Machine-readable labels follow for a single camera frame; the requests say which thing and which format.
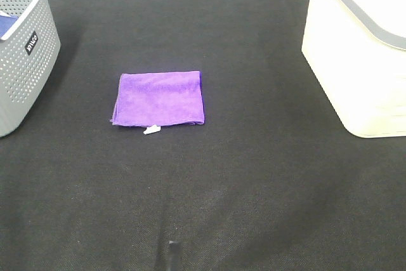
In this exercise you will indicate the purple towel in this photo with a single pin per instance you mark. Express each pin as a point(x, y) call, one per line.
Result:
point(159, 99)

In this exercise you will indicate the black table cloth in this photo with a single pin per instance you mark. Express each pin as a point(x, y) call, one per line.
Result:
point(271, 181)

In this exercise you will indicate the white plastic basket grey rim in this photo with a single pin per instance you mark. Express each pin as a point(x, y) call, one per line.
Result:
point(356, 50)

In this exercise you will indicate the grey perforated plastic basket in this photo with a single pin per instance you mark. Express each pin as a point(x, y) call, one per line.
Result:
point(29, 51)

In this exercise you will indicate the blue cloth in basket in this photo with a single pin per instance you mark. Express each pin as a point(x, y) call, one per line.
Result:
point(6, 22)

